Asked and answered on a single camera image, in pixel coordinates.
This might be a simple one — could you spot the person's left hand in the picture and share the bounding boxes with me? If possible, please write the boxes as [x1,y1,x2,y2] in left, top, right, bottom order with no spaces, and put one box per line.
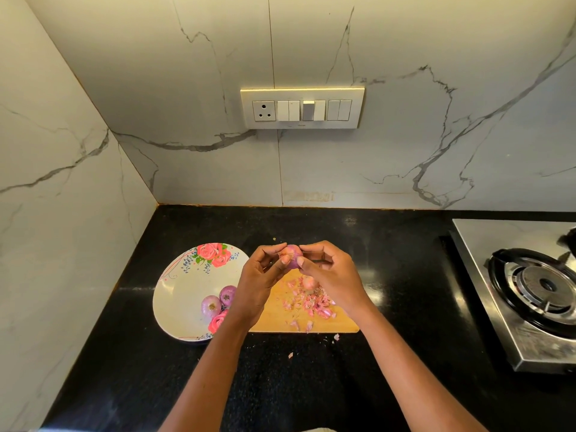
[225,242,300,333]

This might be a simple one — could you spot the person's right hand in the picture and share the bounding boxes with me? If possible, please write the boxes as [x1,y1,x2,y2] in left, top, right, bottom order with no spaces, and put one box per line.
[297,240,379,322]

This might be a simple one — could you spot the pile of onion peels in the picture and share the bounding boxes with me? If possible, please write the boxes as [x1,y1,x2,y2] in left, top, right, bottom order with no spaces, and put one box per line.
[281,285,340,359]

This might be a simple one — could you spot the person's right forearm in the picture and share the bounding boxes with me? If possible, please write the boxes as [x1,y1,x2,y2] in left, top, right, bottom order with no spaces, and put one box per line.
[351,305,489,432]

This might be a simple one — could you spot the person's left forearm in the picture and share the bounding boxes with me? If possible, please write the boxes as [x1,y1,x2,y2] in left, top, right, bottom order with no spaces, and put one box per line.
[158,317,259,432]

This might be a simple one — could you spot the wooden cutting board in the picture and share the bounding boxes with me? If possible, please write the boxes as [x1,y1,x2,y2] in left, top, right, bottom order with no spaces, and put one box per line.
[249,269,360,334]

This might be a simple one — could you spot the black stone countertop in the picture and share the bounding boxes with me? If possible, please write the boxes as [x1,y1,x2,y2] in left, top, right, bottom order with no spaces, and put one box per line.
[40,205,576,432]

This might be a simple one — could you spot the white floral plate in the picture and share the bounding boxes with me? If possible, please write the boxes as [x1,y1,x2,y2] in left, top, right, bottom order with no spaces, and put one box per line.
[152,242,250,342]

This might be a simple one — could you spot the stainless steel gas stove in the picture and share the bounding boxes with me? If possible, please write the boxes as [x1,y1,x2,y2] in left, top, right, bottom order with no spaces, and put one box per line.
[452,218,576,374]

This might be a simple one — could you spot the white wall switch panel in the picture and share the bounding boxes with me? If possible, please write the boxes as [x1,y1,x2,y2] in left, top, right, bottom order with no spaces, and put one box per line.
[240,85,367,130]

